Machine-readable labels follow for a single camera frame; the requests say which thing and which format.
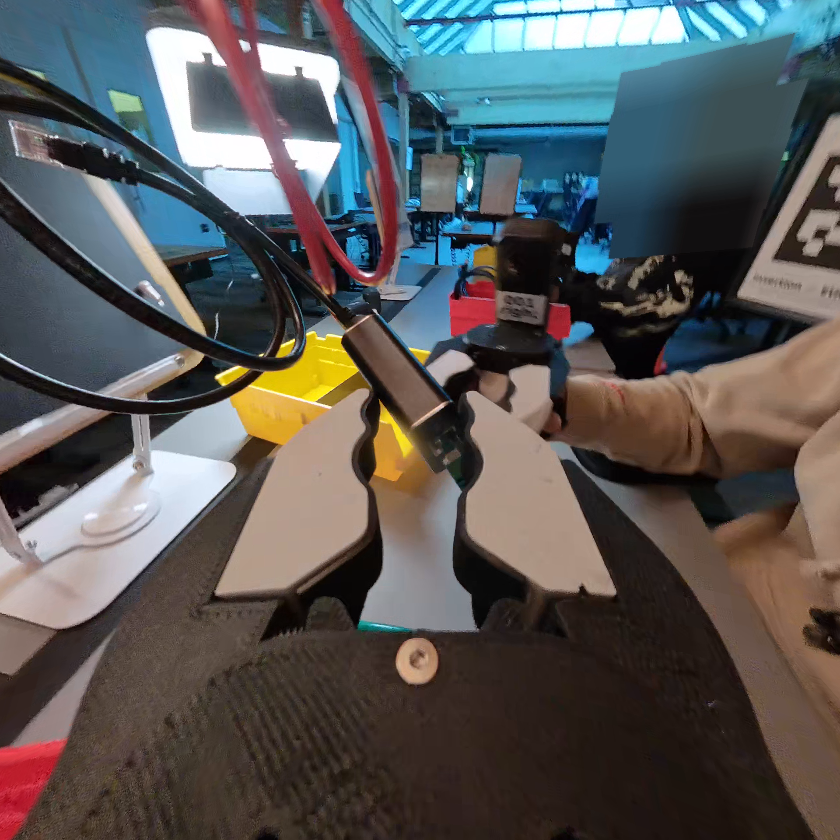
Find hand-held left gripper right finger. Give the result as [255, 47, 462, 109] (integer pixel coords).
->
[454, 392, 618, 627]

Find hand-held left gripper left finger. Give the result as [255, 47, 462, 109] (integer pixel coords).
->
[215, 388, 383, 601]

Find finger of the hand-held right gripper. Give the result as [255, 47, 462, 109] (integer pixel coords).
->
[425, 349, 476, 396]

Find black ethernet adapter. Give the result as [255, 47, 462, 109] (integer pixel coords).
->
[341, 314, 462, 475]

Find yellow plastic bin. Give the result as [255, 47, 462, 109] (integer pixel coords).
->
[215, 330, 437, 494]

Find red ethernet cable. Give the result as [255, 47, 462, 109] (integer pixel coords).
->
[177, 0, 403, 294]

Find red plastic bin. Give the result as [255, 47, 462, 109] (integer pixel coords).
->
[449, 281, 573, 340]
[0, 738, 68, 840]

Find black ethernet cable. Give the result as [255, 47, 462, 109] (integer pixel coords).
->
[0, 58, 368, 417]

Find person's right forearm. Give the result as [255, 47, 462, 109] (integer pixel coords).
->
[561, 320, 840, 481]

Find wooden panel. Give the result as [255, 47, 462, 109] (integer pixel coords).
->
[479, 154, 523, 217]
[420, 154, 462, 214]

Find person's beige hoodie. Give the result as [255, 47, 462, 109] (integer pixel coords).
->
[712, 420, 840, 729]

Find black white marker sign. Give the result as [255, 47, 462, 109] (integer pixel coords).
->
[735, 115, 840, 324]

